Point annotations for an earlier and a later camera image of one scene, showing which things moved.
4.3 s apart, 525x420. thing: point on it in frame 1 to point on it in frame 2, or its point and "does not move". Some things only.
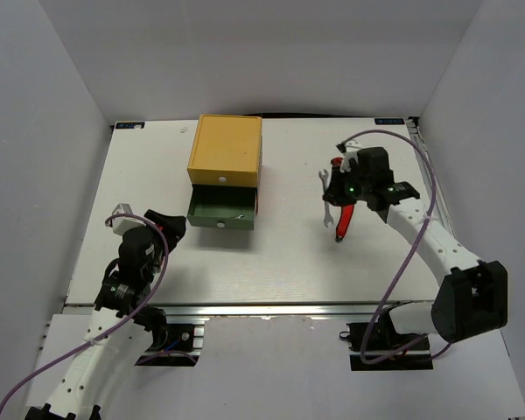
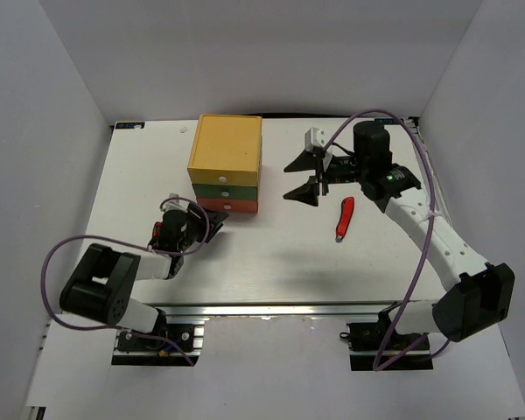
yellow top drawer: [225, 178] does not move
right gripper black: [333, 193] to [306, 193]
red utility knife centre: [346, 214] does not move
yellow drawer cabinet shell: [227, 143] does not move
